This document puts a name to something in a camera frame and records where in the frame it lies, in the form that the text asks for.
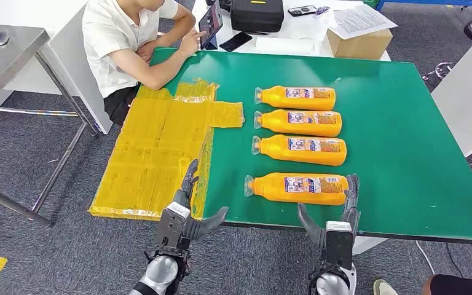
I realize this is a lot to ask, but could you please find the black smartphone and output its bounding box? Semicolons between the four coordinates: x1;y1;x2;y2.
219;31;253;53

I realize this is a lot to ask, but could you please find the printed paper sheet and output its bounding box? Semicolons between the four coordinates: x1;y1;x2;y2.
328;4;399;41

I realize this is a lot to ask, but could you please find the black floor cable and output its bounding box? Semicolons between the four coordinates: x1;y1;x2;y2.
446;243;472;280

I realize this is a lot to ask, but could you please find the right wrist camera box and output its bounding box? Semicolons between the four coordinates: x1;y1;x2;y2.
324;221;355;272

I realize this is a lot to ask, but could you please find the person's foot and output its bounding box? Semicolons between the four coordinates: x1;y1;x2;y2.
372;278;399;295

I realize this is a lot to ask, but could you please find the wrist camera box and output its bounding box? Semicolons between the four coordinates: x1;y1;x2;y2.
324;221;355;272
155;202;191;250

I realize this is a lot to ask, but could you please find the tablet on blue stand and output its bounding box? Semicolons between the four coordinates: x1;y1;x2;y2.
198;0;224;50

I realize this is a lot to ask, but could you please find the yellow taped cardboard mat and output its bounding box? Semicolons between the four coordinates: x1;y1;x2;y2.
88;78;246;222

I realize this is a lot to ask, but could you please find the white table leg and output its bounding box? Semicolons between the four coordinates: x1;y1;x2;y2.
352;236;390;256

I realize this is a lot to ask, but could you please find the white floor cable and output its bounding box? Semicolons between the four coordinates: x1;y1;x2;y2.
415;240;436;275

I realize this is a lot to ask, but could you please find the person's left hand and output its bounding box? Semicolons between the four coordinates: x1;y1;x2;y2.
136;39;160;62

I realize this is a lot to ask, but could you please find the blue metal rack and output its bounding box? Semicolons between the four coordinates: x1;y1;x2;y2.
374;0;472;18

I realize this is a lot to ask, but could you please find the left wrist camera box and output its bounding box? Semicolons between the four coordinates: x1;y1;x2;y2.
155;202;191;250

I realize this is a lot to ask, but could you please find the brown cardboard box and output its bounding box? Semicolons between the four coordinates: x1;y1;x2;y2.
326;27;394;61

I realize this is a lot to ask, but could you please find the smartphone with ring holder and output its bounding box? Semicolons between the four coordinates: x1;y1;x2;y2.
287;4;319;18

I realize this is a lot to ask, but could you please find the stainless steel table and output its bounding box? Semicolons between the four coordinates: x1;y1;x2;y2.
0;22;100;228

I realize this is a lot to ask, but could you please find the orange detergent bottle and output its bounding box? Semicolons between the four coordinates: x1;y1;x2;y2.
253;109;343;138
251;134;347;167
254;85;337;111
244;172;350;207

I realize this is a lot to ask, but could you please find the person's right hand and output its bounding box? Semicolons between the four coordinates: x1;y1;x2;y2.
178;30;208;56

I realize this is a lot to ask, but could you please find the white side table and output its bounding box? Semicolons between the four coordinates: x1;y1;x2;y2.
430;24;472;188

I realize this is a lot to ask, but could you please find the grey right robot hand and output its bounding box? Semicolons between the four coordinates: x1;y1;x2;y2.
297;173;361;250

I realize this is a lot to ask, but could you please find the person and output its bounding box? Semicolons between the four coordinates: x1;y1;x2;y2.
423;273;472;295
82;0;208;126

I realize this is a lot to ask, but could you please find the black carrying case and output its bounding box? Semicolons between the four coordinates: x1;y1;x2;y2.
229;0;285;34

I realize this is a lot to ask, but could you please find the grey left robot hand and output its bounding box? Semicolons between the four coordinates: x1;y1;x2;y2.
173;159;229;251

